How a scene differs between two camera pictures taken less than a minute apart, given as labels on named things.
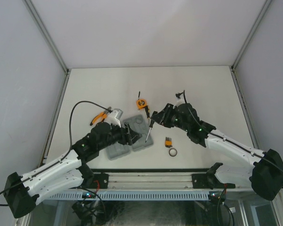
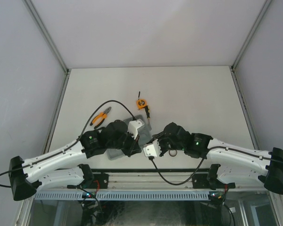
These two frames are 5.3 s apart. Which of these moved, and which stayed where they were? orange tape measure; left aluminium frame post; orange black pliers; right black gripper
Moved: right black gripper
Stayed: left aluminium frame post; orange black pliers; orange tape measure
